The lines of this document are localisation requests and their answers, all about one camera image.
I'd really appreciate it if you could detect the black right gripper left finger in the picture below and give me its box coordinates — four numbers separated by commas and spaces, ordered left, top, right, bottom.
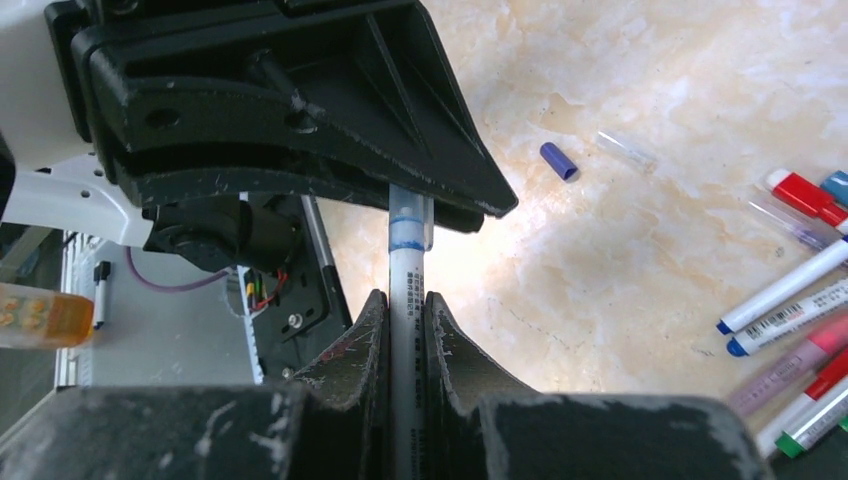
1, 290, 387, 479

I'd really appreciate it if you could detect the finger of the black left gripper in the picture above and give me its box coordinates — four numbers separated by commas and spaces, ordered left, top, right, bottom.
44, 1, 518, 233

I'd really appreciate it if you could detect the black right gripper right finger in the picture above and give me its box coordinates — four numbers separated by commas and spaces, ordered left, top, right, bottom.
424, 292, 772, 479

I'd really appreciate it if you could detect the blue cap white marker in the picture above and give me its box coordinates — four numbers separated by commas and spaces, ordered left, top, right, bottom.
388, 185, 433, 479

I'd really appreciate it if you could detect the purple cap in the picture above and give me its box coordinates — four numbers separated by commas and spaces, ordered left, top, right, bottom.
539, 142, 580, 182

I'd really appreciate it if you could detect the clear pen cap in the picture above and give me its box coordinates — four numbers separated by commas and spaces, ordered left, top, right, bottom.
596, 130, 656, 172

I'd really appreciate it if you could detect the green black marker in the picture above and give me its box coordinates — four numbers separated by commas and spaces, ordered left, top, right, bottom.
774, 377, 847, 458

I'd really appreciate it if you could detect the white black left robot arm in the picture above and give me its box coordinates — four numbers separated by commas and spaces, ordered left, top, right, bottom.
1, 1, 518, 233

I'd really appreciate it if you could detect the red cap white marker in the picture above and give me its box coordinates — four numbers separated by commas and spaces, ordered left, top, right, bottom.
764, 169, 847, 235

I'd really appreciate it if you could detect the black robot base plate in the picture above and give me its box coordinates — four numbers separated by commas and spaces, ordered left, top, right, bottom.
227, 193, 352, 385

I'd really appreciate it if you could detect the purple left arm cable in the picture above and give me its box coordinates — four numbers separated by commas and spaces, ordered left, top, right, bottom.
124, 246, 233, 294

